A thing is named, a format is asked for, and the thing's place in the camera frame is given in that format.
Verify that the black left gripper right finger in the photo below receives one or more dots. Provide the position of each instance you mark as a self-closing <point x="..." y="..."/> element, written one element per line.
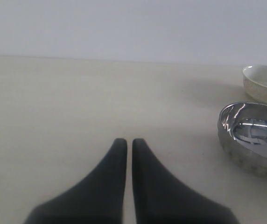
<point x="160" y="198"/>

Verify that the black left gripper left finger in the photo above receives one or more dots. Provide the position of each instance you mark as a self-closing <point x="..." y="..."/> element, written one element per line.
<point x="97" y="199"/>

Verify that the stainless steel bowl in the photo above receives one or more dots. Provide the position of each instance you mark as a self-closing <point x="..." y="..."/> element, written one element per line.
<point x="242" y="134"/>

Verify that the cream ceramic bowl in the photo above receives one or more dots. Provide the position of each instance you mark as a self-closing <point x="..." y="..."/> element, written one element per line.
<point x="255" y="82"/>

